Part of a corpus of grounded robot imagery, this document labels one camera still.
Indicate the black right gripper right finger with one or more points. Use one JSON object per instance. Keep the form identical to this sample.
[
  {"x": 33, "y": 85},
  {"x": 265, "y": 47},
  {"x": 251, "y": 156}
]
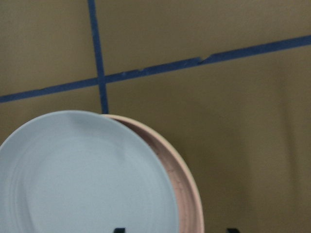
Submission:
[{"x": 231, "y": 230}]

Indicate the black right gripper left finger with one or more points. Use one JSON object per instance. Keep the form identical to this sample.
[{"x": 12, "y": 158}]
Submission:
[{"x": 119, "y": 230}]

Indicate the pink plate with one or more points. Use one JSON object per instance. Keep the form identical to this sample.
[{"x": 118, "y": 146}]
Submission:
[{"x": 190, "y": 210}]

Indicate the blue plate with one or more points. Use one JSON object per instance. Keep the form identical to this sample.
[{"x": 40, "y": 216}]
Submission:
[{"x": 81, "y": 172}]

